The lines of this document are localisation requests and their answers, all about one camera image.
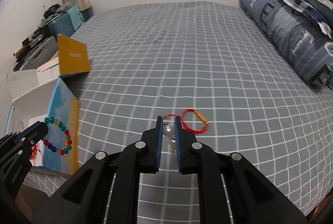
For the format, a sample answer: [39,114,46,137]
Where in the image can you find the grey suitcase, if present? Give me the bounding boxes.
[13,36,58,72]

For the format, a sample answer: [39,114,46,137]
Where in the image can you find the grey checked bed sheet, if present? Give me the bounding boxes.
[23,1,333,224]

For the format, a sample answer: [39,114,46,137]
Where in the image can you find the clutter pile on suitcases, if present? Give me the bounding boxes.
[13,3,72,59]

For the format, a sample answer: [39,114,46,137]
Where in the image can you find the red cord bracelet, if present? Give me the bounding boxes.
[163,108,210,134]

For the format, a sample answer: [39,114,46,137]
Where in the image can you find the blue yellow cardboard box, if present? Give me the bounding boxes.
[6,34,90,175]

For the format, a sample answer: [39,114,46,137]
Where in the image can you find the red large bead bracelet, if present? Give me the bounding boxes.
[29,144,40,161]

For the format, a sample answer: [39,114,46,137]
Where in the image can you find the white pearl earrings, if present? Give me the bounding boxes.
[163,122,176,154]

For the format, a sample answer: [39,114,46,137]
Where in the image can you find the teal suitcase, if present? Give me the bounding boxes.
[47,5,85,37]

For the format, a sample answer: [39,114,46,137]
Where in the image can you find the multicolour glass bead bracelet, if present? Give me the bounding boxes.
[42,116,73,156]

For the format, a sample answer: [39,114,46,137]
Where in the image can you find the folded blue grey duvet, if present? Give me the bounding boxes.
[239,0,332,89]

